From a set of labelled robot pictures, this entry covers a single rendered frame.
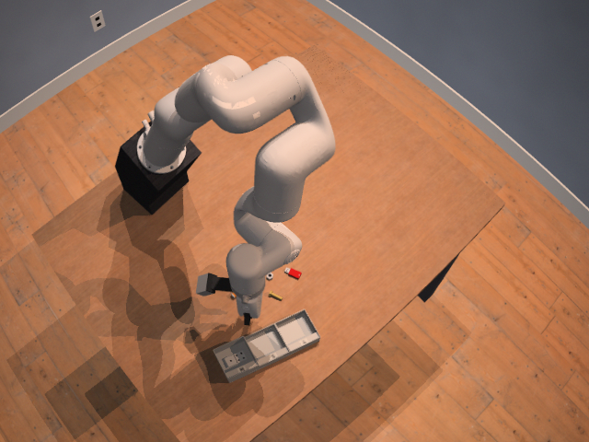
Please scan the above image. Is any white domino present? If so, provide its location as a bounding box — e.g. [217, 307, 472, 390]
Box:
[225, 351, 247, 367]

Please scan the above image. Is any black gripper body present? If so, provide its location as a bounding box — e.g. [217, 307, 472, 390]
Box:
[233, 290, 264, 319]

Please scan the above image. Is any red usb stick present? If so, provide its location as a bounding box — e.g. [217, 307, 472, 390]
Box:
[285, 268, 302, 279]

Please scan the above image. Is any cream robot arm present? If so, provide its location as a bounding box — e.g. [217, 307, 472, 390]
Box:
[137, 55, 336, 304]

